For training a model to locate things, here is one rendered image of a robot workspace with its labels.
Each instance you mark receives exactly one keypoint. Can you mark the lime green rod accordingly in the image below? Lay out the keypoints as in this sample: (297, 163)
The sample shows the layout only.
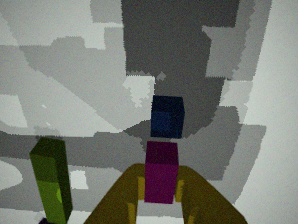
(49, 162)

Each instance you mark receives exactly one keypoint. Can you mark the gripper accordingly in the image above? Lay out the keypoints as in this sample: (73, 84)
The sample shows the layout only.
(201, 202)

